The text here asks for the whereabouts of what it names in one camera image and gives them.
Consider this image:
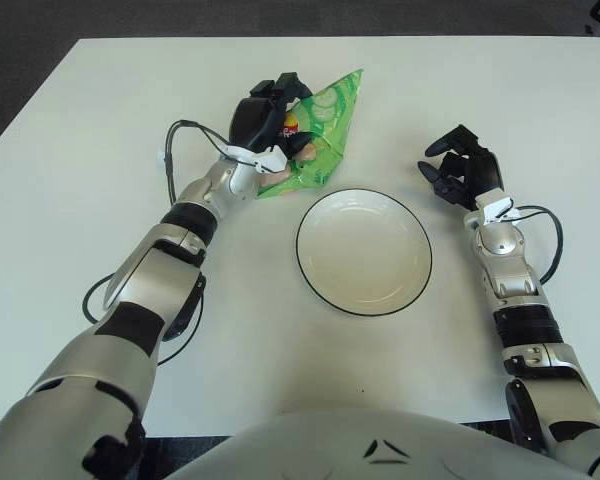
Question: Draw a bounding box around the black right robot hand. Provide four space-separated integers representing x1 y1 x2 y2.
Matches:
417 124 505 210

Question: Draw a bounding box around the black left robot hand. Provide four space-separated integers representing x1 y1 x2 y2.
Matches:
228 72 316 159

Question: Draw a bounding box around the green chips snack bag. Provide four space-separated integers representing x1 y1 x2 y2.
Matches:
256 68 365 200

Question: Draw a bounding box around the white plate with black rim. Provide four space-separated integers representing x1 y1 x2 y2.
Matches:
295 187 434 317

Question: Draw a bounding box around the grey robot torso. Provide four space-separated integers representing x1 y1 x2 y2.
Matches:
169 407 589 480

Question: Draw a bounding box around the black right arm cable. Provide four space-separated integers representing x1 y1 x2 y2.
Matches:
514 205 564 286

